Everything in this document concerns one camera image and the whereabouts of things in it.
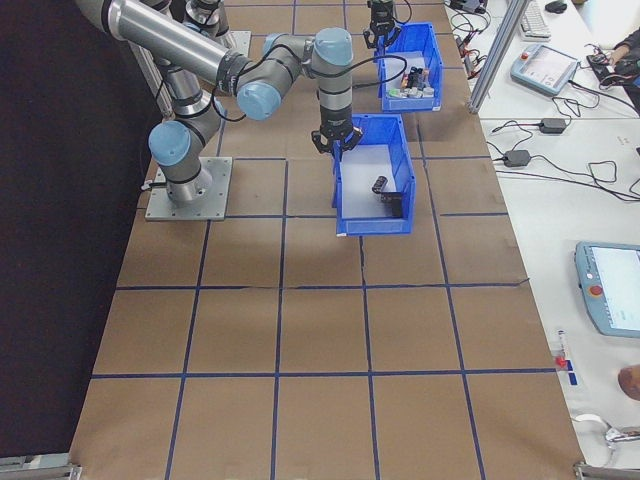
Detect blue bin with buttons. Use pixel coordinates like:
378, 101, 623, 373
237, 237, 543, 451
377, 21, 445, 112

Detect blue bin with capacitors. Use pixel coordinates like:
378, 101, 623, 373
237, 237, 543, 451
331, 113, 417, 237

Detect person forearm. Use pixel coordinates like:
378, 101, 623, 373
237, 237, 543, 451
612, 29, 640, 91

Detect pile of push-button switches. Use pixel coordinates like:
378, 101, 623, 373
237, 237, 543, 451
384, 49, 427, 91

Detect grey plastic box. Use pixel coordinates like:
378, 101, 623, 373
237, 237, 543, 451
446, 0, 489, 15

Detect white foam liner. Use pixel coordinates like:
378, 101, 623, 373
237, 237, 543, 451
339, 143, 401, 220

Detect white keyboard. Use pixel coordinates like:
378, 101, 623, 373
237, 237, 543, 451
519, 0, 552, 40

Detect teal teach pendant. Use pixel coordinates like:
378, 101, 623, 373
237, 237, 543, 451
574, 241, 640, 337
509, 43, 581, 99

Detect black circuit board device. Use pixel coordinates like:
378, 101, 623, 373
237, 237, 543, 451
586, 52, 621, 77

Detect white marker red cap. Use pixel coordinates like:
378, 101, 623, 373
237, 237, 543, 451
553, 328, 571, 371

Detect tan rounded object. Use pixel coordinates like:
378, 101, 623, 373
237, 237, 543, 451
617, 364, 640, 401

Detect silver metal clamp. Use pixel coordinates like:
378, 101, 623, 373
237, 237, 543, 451
603, 424, 640, 451

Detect aluminium table edge profile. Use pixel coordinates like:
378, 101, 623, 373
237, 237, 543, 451
0, 453, 83, 480
572, 462, 640, 480

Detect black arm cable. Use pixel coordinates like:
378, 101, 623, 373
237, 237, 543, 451
212, 42, 411, 124

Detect aluminium post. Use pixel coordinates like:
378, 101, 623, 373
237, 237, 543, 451
467, 0, 531, 114

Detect white square base plate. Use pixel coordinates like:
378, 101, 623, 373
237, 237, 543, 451
144, 156, 235, 221
219, 29, 253, 51

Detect aluminium frame bars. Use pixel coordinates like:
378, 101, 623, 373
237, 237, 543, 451
127, 39, 176, 121

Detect black frame cover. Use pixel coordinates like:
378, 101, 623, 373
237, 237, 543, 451
0, 0, 174, 459

